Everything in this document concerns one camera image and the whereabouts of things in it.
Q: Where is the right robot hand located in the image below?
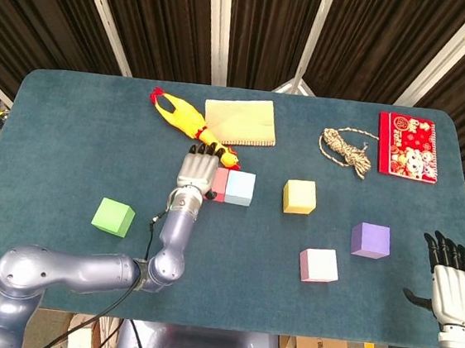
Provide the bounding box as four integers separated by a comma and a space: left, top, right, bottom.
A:
400, 227, 465, 328

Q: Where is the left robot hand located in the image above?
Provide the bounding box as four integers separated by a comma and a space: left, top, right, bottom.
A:
175, 141, 227, 202

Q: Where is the red foam cube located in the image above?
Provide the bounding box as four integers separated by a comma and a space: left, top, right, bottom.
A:
208, 166, 231, 204

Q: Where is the purple foam cube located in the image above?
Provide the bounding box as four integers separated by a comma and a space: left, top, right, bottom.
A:
349, 221, 394, 261

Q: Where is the yellow foam cube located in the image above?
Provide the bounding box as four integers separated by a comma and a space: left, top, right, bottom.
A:
280, 178, 320, 217

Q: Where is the light blue foam cube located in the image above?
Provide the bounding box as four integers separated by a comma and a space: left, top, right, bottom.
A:
223, 169, 257, 208

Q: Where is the yellow rubber chicken toy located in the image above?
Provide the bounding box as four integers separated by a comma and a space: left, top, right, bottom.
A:
142, 86, 249, 171

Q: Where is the yellow spiral notebook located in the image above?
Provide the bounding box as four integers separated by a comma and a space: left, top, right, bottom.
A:
200, 93, 280, 151

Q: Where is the green foam cube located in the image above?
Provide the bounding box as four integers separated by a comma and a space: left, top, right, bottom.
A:
89, 196, 137, 240

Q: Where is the teal felt table cloth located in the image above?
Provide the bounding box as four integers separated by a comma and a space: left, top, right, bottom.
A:
0, 62, 465, 348

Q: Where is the pink foam cube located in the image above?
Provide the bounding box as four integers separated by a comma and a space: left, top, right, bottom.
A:
296, 246, 342, 285

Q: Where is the red festive spiral calendar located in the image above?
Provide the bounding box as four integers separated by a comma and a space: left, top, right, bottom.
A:
372, 110, 446, 186

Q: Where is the white cardboard box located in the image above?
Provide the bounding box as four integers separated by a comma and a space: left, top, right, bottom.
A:
65, 312, 102, 348

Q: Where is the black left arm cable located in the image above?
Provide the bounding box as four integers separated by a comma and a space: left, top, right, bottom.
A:
37, 200, 170, 348

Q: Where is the coiled beige rope bundle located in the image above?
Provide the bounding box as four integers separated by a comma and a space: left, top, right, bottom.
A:
315, 123, 381, 182

